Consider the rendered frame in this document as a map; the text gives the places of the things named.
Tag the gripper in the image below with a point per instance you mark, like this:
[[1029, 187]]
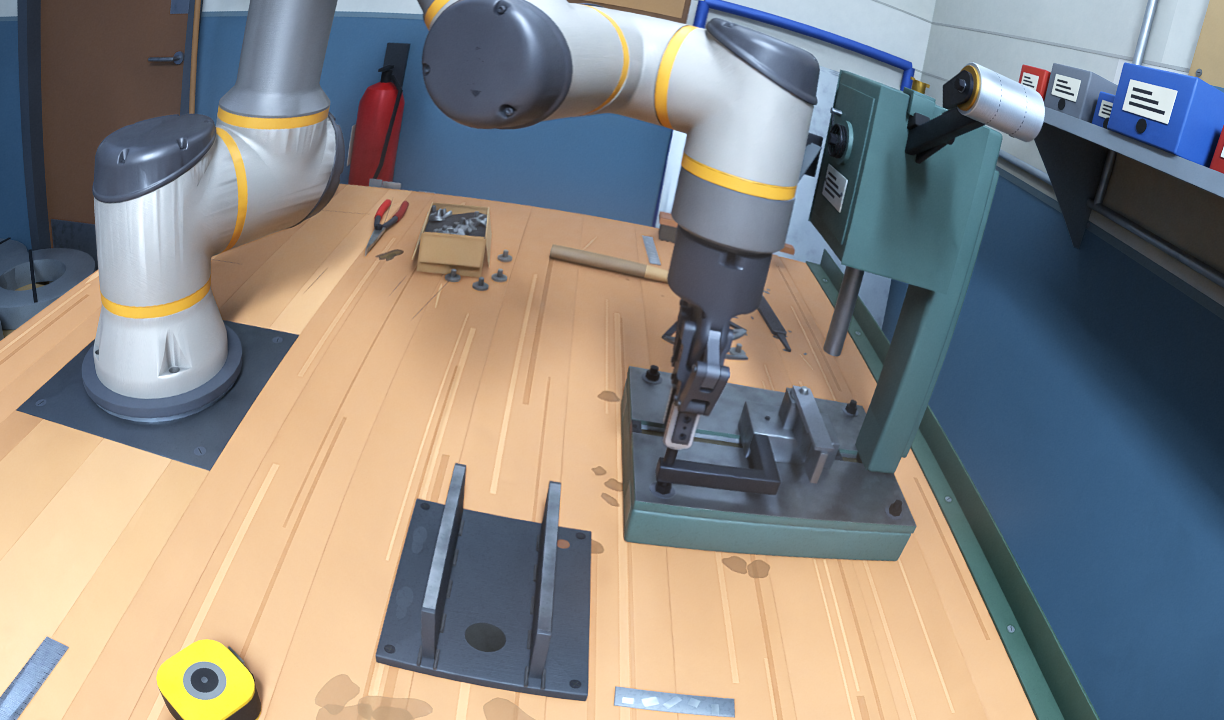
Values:
[[720, 270]]

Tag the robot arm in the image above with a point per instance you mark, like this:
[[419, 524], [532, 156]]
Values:
[[742, 110]]

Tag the dark shuttle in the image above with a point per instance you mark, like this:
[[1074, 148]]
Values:
[[732, 475]]

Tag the grey steel feed tube block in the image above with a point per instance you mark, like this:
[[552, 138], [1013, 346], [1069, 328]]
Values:
[[810, 430]]

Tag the grey steel ram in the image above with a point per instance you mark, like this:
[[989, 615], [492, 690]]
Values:
[[842, 310]]

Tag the green rivet press body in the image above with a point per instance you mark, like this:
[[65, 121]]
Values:
[[902, 230]]

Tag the black hand tool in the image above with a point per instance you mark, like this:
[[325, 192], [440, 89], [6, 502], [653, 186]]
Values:
[[772, 320]]

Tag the small steel rule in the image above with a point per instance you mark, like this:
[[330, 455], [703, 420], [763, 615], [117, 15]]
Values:
[[652, 250]]

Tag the black round knob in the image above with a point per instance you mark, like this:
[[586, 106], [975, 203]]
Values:
[[840, 140]]

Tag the cardboard box of rivets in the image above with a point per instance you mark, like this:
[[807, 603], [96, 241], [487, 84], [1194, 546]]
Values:
[[454, 238]]

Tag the black lever with white roller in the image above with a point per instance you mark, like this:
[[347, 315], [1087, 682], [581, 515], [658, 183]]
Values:
[[1002, 100]]

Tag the red fire extinguisher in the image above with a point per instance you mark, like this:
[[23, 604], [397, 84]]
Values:
[[374, 125]]

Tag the small red bin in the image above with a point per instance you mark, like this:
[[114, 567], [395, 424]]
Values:
[[1032, 80]]

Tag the grey bin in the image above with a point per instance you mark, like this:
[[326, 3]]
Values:
[[1072, 90]]

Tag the small blue bin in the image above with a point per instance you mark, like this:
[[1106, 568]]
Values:
[[1104, 108]]

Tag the large blue bin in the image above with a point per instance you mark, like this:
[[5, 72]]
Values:
[[1172, 110]]

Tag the yellow tape measure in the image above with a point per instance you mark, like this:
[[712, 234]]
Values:
[[207, 682]]

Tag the brown notice board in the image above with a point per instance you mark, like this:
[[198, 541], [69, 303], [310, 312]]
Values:
[[1222, 40]]

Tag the brown door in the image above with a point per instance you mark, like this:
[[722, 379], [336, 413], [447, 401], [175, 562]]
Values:
[[112, 100]]

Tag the grey foam blocks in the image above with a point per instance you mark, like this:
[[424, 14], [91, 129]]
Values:
[[22, 285]]

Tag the grey steel ruler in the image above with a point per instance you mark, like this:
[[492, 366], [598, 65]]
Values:
[[27, 685]]

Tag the dark grey two-rail tray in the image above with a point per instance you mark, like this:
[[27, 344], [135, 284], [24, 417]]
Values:
[[492, 600]]

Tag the grey wall shelf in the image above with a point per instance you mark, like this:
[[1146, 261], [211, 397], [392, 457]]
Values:
[[1132, 160]]

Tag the grey wall conduit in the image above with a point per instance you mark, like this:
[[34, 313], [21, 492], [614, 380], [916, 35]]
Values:
[[1144, 30]]

